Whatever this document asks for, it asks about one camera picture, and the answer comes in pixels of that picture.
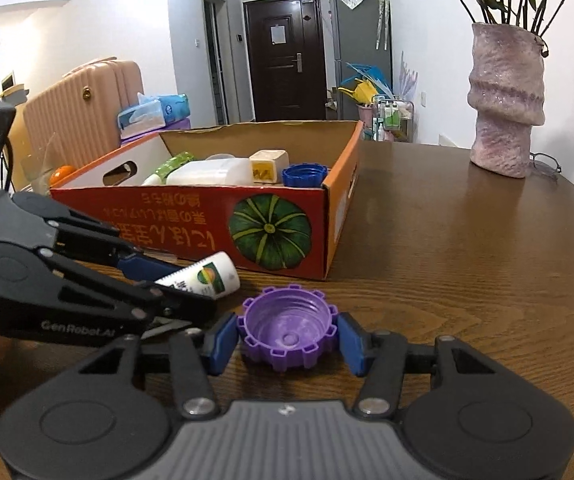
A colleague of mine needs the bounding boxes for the blue bottle cap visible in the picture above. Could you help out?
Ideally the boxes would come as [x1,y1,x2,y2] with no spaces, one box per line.
[281,162,330,189]

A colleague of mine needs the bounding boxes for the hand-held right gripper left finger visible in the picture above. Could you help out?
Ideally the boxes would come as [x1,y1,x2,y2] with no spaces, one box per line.
[78,311,240,420]

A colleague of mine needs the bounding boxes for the eyeglasses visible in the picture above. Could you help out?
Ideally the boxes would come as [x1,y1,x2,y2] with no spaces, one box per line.
[529,152,563,181]

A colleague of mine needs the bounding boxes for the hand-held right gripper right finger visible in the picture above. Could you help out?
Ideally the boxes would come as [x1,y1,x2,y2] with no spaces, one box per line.
[337,311,498,421]

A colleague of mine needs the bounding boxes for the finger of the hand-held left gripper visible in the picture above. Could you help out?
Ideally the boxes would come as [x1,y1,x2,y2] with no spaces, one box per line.
[11,191,188,283]
[39,247,218,325]

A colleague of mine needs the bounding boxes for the dark brown door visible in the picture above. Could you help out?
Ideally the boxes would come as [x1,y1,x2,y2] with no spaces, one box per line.
[243,0,328,122]

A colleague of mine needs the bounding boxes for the white plastic container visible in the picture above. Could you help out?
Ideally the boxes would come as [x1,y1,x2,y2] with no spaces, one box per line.
[165,157,254,186]

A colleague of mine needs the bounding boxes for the open blue tissue pack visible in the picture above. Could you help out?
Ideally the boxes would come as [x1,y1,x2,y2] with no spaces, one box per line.
[117,92,164,130]

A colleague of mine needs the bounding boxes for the cream charger plug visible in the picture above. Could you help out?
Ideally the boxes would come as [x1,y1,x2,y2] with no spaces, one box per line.
[249,148,288,185]

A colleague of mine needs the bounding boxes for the grey refrigerator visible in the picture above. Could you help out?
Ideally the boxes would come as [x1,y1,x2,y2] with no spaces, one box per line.
[329,0,394,106]

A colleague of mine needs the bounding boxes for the yellow watering can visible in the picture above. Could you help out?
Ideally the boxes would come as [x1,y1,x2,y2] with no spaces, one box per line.
[337,82,376,106]

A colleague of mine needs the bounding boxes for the cart with toiletries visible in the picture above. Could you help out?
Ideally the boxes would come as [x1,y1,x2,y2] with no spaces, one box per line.
[371,94,416,144]

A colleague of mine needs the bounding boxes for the blue open umbrella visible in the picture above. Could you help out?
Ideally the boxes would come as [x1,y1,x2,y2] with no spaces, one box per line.
[345,61,393,99]

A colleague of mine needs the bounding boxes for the hanging folded umbrellas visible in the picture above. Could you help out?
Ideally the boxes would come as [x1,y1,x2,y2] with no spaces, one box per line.
[375,0,392,51]

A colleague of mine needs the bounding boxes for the green spray bottle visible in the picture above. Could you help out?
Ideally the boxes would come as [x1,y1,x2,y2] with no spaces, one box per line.
[140,151,197,187]

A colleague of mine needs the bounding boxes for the teal tissue pack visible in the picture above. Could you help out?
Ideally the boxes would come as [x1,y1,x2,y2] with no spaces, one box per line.
[158,93,191,124]

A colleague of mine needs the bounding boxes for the pink textured vase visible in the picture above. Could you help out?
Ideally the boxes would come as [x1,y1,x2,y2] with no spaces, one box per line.
[468,22,550,180]

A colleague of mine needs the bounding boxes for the red printed cardboard box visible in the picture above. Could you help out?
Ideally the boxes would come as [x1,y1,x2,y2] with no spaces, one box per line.
[49,120,366,282]

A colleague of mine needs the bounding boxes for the pink ribbed suitcase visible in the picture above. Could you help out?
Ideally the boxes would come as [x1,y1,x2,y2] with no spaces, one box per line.
[21,57,143,171]

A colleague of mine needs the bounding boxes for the white spray bottle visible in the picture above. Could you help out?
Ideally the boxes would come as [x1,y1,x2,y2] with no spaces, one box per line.
[154,250,242,301]

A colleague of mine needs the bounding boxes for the clear glass cup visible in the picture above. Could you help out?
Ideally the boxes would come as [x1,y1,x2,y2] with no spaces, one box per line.
[22,132,68,196]

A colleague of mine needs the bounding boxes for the purple bottle cap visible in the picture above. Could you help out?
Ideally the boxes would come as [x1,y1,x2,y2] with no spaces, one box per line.
[236,284,342,374]

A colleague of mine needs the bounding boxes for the purple box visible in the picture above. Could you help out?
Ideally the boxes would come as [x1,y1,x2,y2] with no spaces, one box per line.
[119,118,192,149]

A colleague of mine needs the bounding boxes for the orange fruit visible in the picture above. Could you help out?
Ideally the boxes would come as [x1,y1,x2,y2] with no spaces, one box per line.
[49,164,78,185]

